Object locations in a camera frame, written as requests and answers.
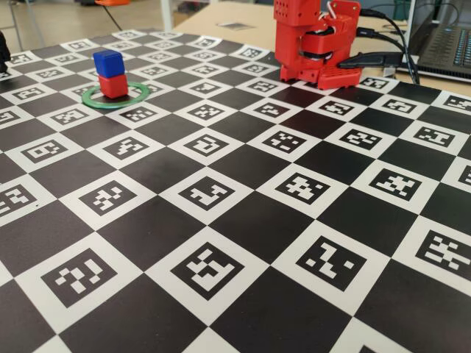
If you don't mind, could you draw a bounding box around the black power plug cable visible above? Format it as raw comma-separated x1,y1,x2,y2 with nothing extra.
337,51,406,71

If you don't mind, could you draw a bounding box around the black stand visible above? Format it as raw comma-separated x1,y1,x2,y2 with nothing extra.
0,31,11,73

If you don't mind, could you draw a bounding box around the blue cube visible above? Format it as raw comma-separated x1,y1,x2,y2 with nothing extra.
92,49,124,78

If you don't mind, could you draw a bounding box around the grey metal chair leg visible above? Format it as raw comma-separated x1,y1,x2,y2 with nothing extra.
27,0,45,38
9,0,23,49

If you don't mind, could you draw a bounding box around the green ring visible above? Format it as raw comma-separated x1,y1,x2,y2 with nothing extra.
80,81,151,110

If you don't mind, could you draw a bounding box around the red cube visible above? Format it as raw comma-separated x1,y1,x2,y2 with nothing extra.
97,73,130,99

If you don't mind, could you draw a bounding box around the small marker sheet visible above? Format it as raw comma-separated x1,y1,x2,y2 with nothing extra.
216,21,255,31

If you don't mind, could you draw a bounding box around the black white marker mat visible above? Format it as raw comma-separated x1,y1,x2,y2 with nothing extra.
0,29,471,353

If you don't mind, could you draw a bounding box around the black usb cable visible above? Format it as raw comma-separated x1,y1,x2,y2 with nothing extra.
359,9,420,85
356,27,415,74

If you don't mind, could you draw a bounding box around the white table leg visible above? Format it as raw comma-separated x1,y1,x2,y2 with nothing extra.
160,0,174,32

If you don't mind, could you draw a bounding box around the dark laptop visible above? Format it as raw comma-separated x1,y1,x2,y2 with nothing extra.
407,0,471,80

